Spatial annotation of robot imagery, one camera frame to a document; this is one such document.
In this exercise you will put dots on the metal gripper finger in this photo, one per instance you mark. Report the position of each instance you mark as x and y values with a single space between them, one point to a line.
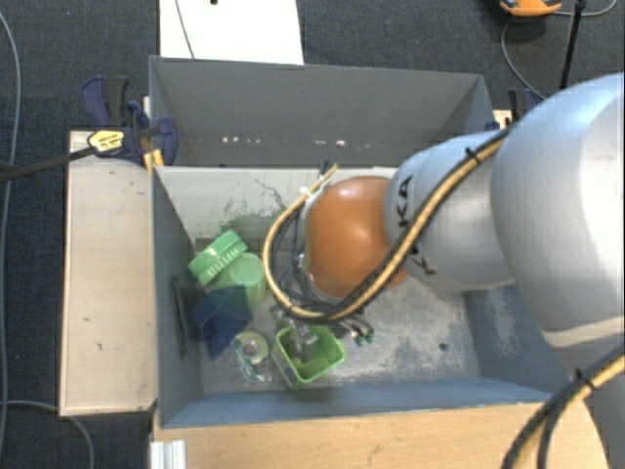
311 346
296 341

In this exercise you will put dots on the clear tape dispenser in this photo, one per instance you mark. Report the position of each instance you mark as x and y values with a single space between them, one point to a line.
251 352

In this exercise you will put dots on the green round ridged lid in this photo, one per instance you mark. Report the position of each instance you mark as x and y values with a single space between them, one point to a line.
215 257

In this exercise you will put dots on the grey metal bin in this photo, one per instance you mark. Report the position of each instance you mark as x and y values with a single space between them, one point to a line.
303 110

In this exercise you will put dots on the pale wood board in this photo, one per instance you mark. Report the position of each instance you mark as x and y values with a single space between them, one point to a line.
107 281

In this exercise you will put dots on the dark blue clear pyramid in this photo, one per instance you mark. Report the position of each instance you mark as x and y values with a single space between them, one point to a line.
222 318

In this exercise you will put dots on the green plastic cup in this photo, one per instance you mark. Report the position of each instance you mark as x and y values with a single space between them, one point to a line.
246 276

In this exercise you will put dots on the bright green square box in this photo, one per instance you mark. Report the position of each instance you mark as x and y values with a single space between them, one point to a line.
322 359

